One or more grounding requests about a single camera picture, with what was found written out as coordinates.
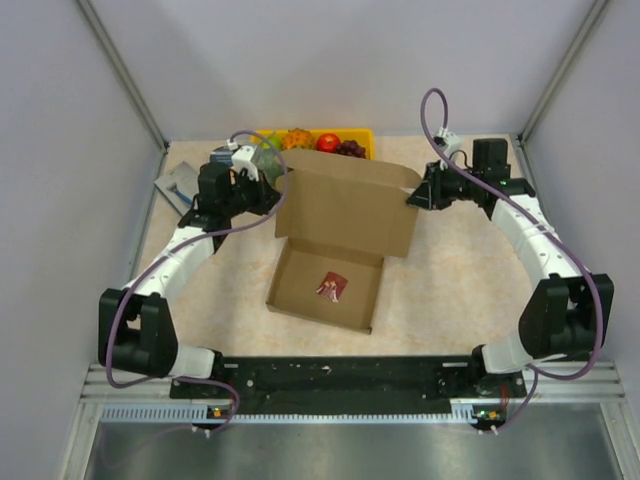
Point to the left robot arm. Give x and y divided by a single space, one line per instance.
136 331

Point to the brown cardboard box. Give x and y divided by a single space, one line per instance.
344 215

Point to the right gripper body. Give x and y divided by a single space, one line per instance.
448 186

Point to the tape roll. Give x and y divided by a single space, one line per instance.
222 154

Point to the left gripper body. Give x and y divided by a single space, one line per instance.
245 195

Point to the purple grape bunch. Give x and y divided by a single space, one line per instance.
351 148

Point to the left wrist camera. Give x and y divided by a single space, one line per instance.
242 159

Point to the right aluminium frame post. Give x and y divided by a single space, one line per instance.
593 18

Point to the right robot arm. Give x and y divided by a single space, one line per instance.
567 314

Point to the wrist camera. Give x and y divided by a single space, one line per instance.
242 159
447 141

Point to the green netted melon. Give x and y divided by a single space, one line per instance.
269 164

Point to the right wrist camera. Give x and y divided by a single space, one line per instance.
447 141

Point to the white slotted cable duct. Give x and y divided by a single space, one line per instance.
206 415

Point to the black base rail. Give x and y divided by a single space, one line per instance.
324 385

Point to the blue razor package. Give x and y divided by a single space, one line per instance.
178 186

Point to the red card packet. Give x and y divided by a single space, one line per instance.
332 287

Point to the left aluminium frame post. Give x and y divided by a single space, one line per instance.
98 29

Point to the yellow plastic tray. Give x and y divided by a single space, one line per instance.
363 136

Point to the aluminium frame post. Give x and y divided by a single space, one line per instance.
593 18
98 29

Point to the red apple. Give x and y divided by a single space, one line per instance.
328 143

